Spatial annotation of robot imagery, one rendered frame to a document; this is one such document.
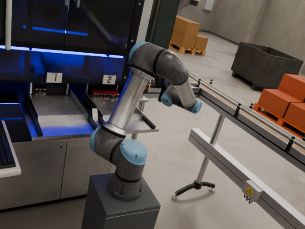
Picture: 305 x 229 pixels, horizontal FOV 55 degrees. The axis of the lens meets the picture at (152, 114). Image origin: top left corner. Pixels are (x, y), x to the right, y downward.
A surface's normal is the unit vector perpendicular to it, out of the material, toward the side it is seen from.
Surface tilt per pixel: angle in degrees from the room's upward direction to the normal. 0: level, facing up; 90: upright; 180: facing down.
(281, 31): 90
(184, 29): 90
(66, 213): 0
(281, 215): 90
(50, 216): 0
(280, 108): 90
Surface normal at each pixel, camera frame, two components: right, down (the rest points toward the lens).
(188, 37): 0.45, 0.47
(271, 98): -0.85, 0.03
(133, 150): 0.33, -0.83
